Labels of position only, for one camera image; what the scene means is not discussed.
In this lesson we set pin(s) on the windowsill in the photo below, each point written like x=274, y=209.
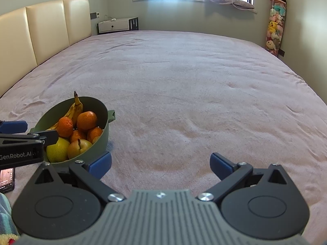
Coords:
x=173, y=0

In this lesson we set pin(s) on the yellow plush toy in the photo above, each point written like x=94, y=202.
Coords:
x=10, y=238

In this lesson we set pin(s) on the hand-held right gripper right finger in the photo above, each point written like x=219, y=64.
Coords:
x=221, y=167

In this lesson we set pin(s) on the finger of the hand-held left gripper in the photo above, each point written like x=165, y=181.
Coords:
x=14, y=127
x=48, y=136

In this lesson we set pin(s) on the small black floor object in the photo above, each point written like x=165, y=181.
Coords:
x=281, y=52

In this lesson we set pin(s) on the pink bed blanket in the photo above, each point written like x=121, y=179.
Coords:
x=191, y=94

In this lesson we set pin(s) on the smartphone with lit screen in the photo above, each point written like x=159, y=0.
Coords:
x=7, y=180

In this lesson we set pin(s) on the orange tangerine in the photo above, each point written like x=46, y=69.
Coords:
x=76, y=135
x=86, y=120
x=65, y=126
x=94, y=133

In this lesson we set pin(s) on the white nightstand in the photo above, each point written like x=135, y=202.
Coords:
x=112, y=26

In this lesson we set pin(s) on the green plastic colander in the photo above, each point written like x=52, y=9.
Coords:
x=102, y=143

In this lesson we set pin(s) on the cream padded headboard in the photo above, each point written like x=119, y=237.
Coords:
x=43, y=35

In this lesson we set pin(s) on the green apple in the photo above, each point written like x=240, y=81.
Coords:
x=79, y=148

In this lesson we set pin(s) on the hanging plush toy organizer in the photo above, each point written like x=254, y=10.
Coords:
x=274, y=28

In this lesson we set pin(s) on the grey cloth on windowsill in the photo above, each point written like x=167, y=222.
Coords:
x=230, y=1

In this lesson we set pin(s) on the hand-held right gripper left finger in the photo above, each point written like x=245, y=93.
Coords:
x=101, y=164

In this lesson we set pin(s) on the spotted yellow banana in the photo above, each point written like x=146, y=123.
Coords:
x=74, y=108

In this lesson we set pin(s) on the striped teal cloth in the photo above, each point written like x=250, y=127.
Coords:
x=6, y=217

